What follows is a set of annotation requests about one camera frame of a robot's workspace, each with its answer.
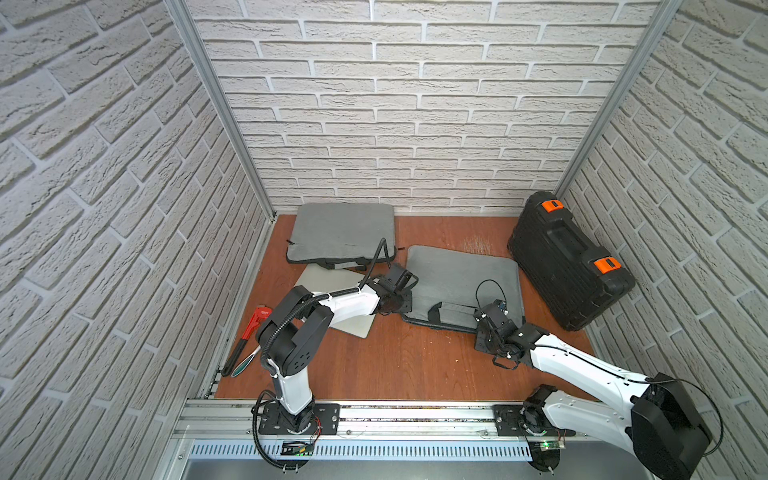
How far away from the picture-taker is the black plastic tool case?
0.72 metres

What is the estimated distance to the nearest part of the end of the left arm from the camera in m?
0.70

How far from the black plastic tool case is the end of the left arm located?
416 millimetres
